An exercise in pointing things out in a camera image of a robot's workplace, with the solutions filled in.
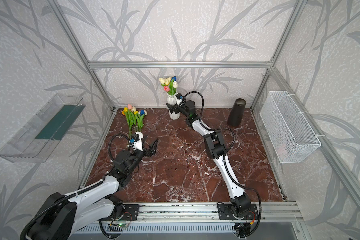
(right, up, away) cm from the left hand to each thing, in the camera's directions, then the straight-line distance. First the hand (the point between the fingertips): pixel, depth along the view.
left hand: (154, 133), depth 79 cm
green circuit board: (-14, -43, -8) cm, 46 cm away
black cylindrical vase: (+51, +9, +29) cm, 60 cm away
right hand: (+7, +24, +25) cm, 36 cm away
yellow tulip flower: (+3, +30, +8) cm, 32 cm away
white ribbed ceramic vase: (+7, +21, +20) cm, 29 cm away
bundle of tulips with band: (-23, +9, +32) cm, 41 cm away
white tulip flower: (+10, +29, +12) cm, 33 cm away
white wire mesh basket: (+61, -1, -18) cm, 64 cm away
